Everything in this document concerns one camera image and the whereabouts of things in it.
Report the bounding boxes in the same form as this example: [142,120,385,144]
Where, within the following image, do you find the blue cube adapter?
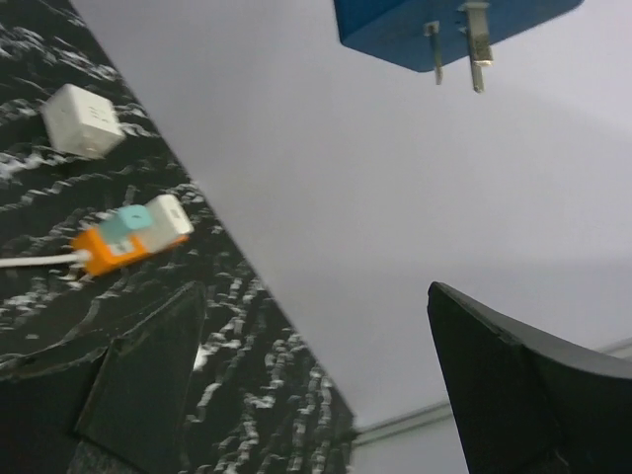
[334,0,583,93]

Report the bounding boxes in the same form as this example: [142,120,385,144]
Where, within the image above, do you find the black marble mat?
[1,1,354,473]

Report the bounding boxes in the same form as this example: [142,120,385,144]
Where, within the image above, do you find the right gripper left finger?
[1,282,206,473]

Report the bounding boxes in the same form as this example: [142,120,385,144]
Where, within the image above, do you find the white cube adapter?
[39,84,125,159]

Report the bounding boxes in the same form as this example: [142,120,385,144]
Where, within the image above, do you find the white orange-strip cord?
[0,249,93,271]

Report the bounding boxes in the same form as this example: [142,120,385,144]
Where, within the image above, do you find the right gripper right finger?
[428,282,631,473]

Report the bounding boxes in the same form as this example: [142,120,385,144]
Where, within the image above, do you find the teal USB charger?
[98,204,153,256]

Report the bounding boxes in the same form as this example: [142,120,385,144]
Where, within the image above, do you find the white USB charger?
[133,194,194,253]

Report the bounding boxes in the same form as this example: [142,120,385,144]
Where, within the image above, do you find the orange power strip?
[70,226,189,277]

